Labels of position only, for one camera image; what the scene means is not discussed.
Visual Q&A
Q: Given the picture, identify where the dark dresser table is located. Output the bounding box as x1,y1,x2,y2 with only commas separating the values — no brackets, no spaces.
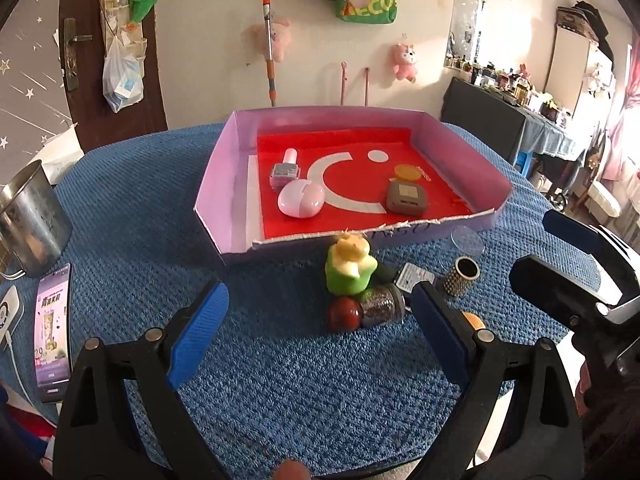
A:
440,77,581,181

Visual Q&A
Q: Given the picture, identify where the gold studded ring holder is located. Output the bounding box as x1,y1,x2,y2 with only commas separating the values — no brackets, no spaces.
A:
443,256,481,298

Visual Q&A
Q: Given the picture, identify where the pink plush bear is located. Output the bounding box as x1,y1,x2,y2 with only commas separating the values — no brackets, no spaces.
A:
391,42,420,82

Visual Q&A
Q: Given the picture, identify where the white charging cable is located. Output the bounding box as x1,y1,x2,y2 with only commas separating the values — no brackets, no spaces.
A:
5,332,38,401

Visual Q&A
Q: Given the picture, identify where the silver and orange pole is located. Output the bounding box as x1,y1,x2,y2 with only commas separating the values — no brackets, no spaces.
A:
261,0,278,107

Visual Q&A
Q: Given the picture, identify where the dark red ball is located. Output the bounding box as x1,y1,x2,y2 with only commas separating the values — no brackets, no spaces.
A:
327,296,363,332

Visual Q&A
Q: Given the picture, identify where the metal door handle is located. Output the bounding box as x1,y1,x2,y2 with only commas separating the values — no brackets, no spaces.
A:
63,17,93,92

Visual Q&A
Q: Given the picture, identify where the row of cosmetic bottles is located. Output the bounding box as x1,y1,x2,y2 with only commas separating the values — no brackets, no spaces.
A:
445,55,571,121

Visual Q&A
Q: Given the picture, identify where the white charger device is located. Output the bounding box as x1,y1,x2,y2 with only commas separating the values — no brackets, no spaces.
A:
0,285,23,346

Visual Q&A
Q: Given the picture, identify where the pink nail polish bottle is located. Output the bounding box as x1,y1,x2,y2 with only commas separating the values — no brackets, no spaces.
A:
269,147,302,191

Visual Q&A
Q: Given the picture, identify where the smartphone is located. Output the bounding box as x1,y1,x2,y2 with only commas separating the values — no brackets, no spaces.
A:
34,262,73,404

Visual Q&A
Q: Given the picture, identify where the metal cup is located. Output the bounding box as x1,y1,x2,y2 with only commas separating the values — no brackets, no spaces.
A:
0,160,73,279

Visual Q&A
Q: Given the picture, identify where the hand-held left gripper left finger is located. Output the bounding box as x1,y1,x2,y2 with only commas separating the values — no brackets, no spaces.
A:
52,280,241,480

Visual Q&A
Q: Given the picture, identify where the blue textured towel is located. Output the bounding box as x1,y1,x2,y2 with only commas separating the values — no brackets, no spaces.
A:
0,122,601,466

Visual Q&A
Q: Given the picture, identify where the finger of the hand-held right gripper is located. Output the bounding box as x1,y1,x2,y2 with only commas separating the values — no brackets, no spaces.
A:
542,209,640,291
509,255,623,328

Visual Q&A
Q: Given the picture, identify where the brown door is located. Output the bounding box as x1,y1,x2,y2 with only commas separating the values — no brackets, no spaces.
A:
57,0,168,151

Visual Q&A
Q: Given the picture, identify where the pink curtain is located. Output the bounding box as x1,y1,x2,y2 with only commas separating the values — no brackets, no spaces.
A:
600,30,640,186

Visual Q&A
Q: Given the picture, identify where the brown earbud case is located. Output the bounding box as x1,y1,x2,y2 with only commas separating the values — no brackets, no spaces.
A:
385,180,429,217

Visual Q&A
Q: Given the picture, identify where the wall mirror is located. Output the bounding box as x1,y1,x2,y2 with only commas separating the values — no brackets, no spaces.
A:
445,0,488,68

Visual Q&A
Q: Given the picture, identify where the person's leg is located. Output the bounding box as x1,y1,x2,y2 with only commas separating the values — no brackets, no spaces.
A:
277,459,310,480

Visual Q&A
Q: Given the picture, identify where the green and yellow squishy toy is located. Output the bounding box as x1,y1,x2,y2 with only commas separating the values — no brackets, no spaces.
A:
325,234,378,296

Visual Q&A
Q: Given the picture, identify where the glitter nail polish bottle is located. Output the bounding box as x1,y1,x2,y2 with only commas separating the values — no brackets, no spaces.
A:
360,284,407,328

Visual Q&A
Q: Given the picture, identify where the pink cardboard box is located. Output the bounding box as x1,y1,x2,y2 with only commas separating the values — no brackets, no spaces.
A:
192,105,516,267

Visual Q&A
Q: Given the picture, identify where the clear hanging organizer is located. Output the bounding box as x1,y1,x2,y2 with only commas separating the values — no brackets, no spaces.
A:
97,0,151,61

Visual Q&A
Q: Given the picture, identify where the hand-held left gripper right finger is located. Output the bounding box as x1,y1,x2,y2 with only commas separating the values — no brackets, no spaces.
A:
410,282,585,480

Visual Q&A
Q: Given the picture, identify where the white wardrobe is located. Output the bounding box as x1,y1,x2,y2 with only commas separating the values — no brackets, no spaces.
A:
545,5,616,116

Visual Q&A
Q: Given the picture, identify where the black nail polish bottle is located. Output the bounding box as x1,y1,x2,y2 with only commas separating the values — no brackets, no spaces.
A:
375,260,436,296

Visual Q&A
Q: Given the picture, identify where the red printed sheet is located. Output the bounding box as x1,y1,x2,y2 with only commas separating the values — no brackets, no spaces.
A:
247,127,476,241

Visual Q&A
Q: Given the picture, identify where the clear plastic cap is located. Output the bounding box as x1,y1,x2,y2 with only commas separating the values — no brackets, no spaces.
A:
439,225,485,271

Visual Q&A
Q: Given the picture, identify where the white plastic bag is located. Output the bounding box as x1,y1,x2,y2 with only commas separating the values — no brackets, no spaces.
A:
102,35,146,113

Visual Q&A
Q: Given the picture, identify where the pink earbud case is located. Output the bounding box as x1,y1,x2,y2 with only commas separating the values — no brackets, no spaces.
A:
277,180,327,218

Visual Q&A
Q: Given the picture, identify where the pink plush pig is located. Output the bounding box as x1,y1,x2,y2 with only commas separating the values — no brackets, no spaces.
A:
250,17,292,63

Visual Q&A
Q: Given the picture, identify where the person's right hand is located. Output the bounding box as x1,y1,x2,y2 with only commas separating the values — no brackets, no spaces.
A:
575,355,602,417

